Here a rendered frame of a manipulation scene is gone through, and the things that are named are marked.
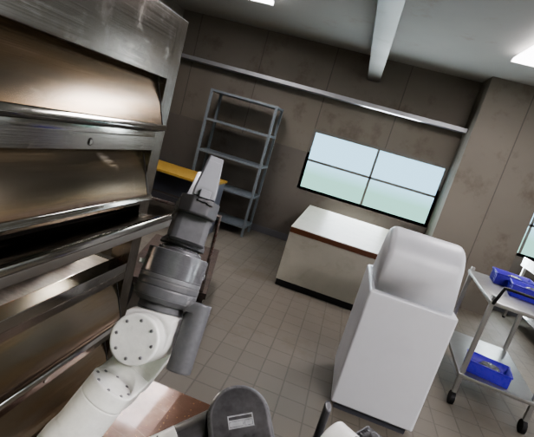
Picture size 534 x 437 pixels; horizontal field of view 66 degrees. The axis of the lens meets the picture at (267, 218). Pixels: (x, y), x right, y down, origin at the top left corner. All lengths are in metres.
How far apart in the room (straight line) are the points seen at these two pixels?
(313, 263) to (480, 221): 2.87
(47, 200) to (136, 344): 0.70
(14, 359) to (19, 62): 0.79
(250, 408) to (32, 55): 0.86
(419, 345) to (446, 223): 3.83
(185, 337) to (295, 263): 4.48
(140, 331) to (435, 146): 6.76
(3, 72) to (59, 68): 0.17
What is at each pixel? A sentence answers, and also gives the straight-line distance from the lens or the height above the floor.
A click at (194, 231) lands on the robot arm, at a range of 0.57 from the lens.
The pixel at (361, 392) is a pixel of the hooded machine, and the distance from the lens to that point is 3.25.
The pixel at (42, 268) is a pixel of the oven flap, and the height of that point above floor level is 1.40.
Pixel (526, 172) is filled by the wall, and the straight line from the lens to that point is 6.91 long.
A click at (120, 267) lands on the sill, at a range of 1.66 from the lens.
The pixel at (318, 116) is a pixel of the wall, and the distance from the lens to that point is 7.08.
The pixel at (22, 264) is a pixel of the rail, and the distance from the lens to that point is 0.98.
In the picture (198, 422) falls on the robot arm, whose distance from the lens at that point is 0.71.
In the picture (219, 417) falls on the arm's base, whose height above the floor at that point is 1.40.
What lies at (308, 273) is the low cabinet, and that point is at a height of 0.28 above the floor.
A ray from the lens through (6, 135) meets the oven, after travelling 1.06.
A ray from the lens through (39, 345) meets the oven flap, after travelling 1.46.
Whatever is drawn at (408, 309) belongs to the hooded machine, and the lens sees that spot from 2.99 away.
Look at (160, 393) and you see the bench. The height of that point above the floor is 0.58.
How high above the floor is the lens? 1.83
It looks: 12 degrees down
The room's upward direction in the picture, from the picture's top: 16 degrees clockwise
